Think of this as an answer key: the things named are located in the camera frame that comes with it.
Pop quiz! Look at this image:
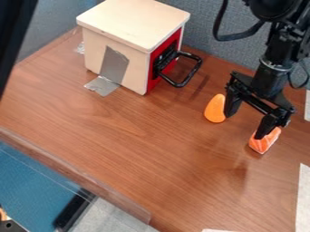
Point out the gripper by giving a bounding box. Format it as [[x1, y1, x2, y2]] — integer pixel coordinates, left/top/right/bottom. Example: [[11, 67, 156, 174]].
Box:
[[222, 58, 297, 140]]

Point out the orange and white toy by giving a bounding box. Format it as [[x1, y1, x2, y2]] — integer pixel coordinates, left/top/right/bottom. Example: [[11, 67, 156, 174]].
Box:
[[247, 126, 284, 155]]

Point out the wooden cabinet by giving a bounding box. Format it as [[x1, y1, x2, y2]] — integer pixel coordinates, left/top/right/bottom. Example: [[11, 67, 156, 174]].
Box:
[[74, 0, 192, 96]]

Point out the red drawer with black handle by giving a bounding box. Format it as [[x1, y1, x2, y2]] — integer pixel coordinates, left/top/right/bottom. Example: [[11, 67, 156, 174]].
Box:
[[145, 26, 204, 95]]

